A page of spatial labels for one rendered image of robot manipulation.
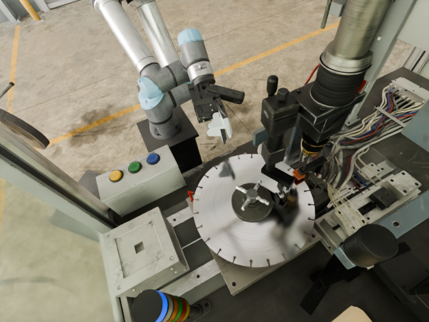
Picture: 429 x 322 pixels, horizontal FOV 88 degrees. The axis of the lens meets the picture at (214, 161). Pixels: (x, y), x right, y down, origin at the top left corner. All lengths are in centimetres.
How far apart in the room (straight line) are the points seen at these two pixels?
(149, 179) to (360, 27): 68
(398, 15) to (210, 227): 53
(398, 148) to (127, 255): 106
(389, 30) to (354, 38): 4
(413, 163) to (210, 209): 81
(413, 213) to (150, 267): 62
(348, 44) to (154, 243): 63
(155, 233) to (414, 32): 68
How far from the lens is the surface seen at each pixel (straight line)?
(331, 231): 77
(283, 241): 61
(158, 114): 100
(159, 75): 78
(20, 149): 67
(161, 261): 67
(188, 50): 72
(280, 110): 41
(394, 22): 41
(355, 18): 38
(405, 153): 115
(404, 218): 61
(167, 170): 80
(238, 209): 61
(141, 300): 40
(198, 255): 80
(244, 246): 59
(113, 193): 83
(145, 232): 72
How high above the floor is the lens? 153
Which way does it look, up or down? 55 degrees down
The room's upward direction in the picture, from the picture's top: 12 degrees counter-clockwise
